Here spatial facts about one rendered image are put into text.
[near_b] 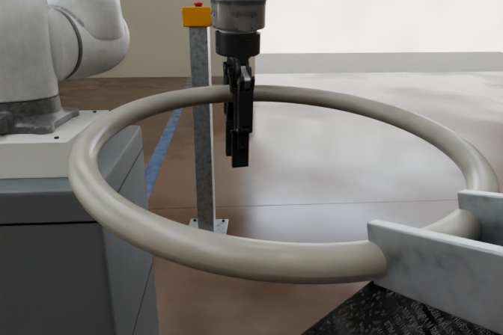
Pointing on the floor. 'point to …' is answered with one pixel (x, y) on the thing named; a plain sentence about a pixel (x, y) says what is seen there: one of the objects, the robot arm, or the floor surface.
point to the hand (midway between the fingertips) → (236, 144)
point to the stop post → (203, 119)
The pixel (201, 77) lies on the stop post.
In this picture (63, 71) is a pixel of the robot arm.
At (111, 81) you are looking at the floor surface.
